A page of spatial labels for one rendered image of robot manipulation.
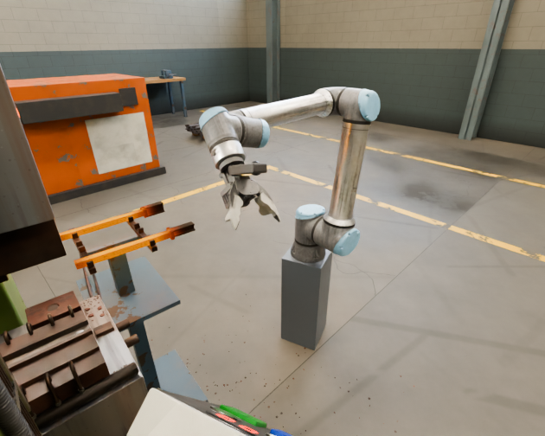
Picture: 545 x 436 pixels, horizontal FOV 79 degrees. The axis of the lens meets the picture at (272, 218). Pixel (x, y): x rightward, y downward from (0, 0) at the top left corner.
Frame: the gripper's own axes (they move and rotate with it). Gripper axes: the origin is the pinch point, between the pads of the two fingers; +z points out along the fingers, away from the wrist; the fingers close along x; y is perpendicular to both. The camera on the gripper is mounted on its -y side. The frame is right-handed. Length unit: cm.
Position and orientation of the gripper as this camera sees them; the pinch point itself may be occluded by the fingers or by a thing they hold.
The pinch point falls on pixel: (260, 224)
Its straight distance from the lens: 85.7
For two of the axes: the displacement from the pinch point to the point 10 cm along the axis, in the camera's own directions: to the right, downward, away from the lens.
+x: -7.5, 1.2, -6.5
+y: -5.5, 4.3, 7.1
